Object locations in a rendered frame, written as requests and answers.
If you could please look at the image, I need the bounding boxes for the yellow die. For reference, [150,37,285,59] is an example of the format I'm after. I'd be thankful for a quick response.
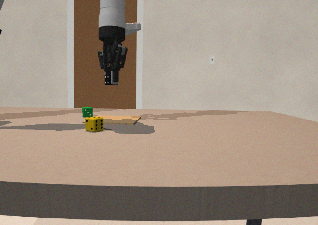
[85,116,103,132]

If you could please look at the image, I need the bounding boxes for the tan square mat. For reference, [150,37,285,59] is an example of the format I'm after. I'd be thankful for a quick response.
[97,115,141,125]

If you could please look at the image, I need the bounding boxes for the green die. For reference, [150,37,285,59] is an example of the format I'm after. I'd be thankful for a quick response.
[82,107,93,117]

